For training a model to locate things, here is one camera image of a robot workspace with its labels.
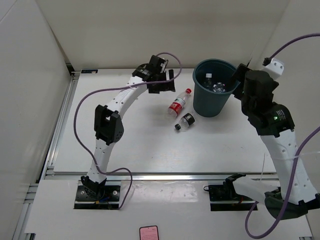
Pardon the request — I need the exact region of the blue label plastic bottle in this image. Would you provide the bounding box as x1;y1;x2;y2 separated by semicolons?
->
212;82;226;93

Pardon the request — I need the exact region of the dark green plastic bin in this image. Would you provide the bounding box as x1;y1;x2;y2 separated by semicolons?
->
192;59;239;118

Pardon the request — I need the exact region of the aluminium table edge rail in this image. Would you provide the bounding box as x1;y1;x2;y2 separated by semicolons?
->
44;170;279;181

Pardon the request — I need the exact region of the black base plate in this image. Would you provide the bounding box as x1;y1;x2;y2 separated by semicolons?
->
203;180;255;212
73;181;122;210

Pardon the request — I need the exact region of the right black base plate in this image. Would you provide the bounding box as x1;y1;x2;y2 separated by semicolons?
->
203;180;255;212

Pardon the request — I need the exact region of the pink smartphone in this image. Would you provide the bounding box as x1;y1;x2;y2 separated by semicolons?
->
139;225;160;240

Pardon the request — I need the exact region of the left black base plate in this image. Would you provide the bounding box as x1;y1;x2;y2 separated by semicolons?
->
73;181;122;210

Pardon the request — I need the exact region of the clear unlabelled plastic bottle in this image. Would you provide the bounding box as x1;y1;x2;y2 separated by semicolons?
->
203;73;213;90

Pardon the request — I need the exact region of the black label plastic bottle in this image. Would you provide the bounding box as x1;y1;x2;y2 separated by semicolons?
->
174;113;196;132

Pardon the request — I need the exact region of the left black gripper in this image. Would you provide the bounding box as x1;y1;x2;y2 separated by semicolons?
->
148;69;175;94

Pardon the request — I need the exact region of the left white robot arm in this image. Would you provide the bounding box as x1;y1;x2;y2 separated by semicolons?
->
80;54;177;201

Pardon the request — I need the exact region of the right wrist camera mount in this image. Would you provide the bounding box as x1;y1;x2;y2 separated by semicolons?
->
261;57;285;80

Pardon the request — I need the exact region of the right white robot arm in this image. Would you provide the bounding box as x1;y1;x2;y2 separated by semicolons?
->
223;64;320;220

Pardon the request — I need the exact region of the red label plastic bottle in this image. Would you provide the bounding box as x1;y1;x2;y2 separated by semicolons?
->
167;88;192;118

